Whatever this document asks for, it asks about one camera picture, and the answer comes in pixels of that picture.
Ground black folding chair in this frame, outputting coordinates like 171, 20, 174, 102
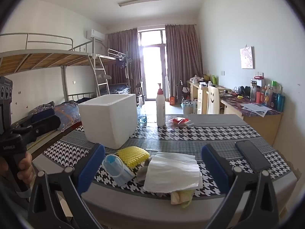
133, 81, 143, 103

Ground person's left hand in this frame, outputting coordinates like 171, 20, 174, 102
0, 152, 34, 189

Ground black smartphone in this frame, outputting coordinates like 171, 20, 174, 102
235, 140, 272, 173

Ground printed papers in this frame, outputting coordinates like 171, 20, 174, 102
241, 102, 272, 118

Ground brown curtain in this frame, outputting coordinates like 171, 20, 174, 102
106, 28, 143, 89
165, 24, 203, 101

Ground blue face mask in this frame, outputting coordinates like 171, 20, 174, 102
102, 154, 135, 186

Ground white air conditioner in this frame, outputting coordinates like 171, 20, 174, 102
86, 29, 105, 41

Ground pink wall picture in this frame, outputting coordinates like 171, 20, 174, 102
240, 46, 255, 69

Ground wooden desk with patterned cover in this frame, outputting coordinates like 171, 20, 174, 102
220, 93, 283, 146

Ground white paper sheet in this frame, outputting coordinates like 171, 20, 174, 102
143, 151, 203, 194

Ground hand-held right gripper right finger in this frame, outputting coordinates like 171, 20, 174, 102
201, 144, 279, 229

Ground floral green cloth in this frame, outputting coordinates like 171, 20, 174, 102
170, 189, 196, 208

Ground grey floor bucket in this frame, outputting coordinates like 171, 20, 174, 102
181, 99, 193, 114

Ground yellow ribbed sponge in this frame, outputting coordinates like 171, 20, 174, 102
117, 146, 150, 168

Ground black headphones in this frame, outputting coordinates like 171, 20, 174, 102
238, 86, 251, 97

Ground blue patterned quilt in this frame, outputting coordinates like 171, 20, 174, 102
29, 101, 83, 132

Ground grey towel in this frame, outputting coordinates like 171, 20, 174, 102
136, 157, 153, 184

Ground dark blue bedding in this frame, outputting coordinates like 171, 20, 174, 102
108, 82, 131, 94

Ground white foam box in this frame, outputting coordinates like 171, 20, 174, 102
78, 94, 139, 150

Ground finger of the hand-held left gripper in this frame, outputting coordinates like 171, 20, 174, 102
12, 115, 61, 146
30, 110, 55, 120

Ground wooden desk with drawers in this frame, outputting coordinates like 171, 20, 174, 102
186, 80, 233, 115

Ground houndstooth tablecloth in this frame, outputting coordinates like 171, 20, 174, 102
44, 114, 291, 198

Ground metal bunk ladder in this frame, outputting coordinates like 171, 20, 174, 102
88, 55, 110, 98

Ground dark hanging clothes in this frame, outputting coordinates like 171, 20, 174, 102
114, 57, 129, 69

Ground ceiling tube light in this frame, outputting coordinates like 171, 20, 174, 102
118, 0, 162, 7

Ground group of toiletry bottles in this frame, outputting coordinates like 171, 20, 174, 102
250, 76, 285, 112

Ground wooden chair with smiley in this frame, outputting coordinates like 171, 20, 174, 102
207, 84, 221, 115

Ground small metal bunk bed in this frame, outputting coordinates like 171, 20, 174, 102
95, 48, 134, 96

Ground clear water jug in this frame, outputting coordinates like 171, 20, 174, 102
138, 105, 148, 124

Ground red snack packet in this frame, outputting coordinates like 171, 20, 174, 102
167, 117, 191, 126

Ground large metal bunk bed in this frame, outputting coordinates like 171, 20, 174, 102
0, 33, 110, 134

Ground glass balcony door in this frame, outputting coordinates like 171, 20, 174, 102
138, 29, 167, 101

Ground white pump bottle red cap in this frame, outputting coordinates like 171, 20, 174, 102
156, 83, 166, 127

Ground black trolley bag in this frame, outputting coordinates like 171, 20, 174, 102
176, 81, 189, 98

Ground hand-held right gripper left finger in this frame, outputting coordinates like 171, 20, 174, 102
27, 144, 106, 229

